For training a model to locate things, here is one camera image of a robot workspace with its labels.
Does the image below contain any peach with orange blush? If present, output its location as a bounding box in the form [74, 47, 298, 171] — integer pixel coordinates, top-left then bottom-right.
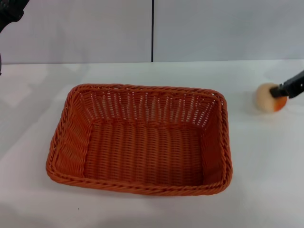
[256, 82, 288, 113]

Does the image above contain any orange woven wicker basket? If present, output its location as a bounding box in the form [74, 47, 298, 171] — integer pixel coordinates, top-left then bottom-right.
[45, 83, 233, 197]

